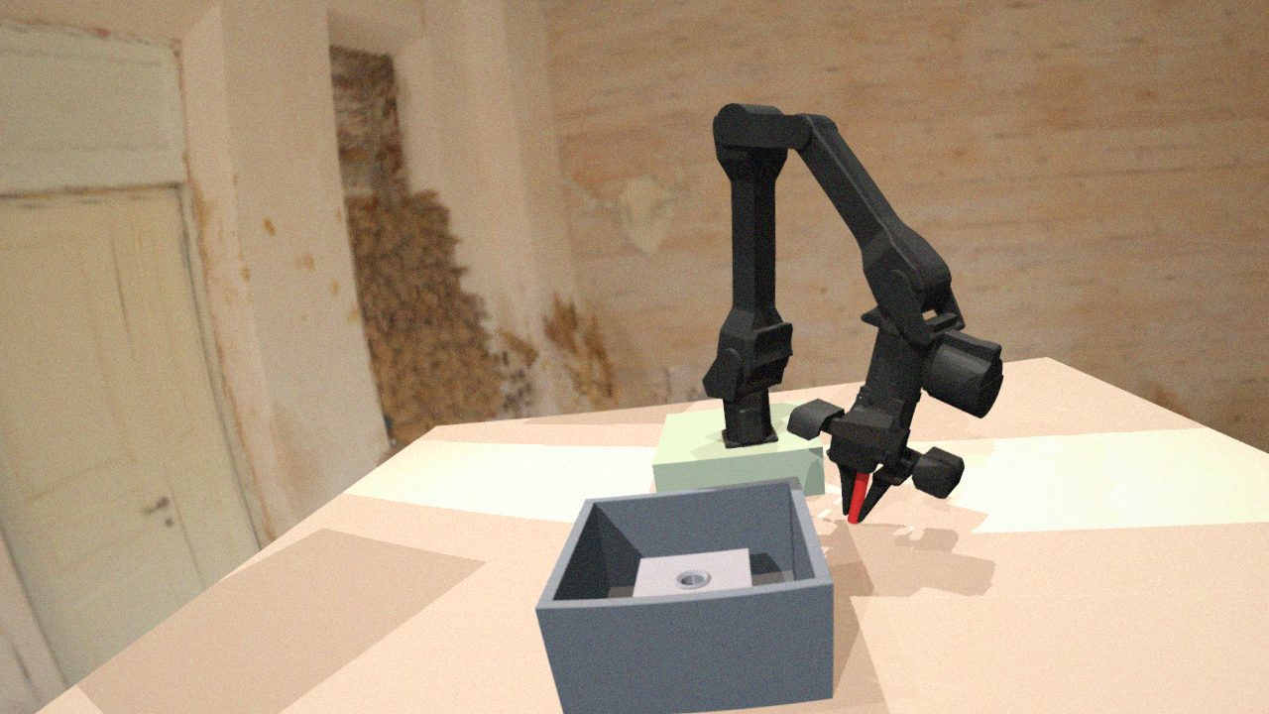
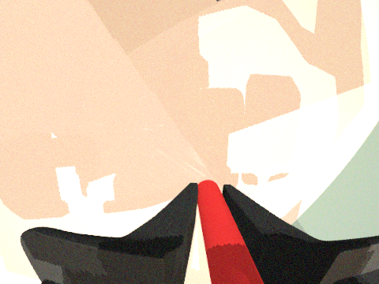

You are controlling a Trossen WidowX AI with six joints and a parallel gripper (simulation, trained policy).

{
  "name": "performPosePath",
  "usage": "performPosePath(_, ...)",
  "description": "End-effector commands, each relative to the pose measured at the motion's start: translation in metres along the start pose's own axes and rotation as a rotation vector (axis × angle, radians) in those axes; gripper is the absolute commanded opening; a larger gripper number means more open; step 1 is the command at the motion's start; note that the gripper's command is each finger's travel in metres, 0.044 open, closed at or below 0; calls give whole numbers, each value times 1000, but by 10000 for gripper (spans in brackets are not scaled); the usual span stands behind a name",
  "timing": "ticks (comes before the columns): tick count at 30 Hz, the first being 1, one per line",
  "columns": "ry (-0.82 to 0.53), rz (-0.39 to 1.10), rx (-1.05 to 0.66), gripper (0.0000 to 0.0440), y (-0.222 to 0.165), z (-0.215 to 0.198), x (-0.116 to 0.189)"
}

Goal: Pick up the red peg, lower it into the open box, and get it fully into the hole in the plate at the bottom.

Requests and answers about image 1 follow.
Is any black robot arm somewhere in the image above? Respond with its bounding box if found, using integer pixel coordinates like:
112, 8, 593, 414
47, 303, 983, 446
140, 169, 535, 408
703, 103, 1004, 476

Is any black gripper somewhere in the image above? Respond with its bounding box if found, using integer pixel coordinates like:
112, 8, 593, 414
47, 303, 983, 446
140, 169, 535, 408
787, 372, 964, 523

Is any red peg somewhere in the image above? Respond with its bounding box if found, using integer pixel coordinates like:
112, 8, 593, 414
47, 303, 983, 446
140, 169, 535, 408
848, 472, 871, 524

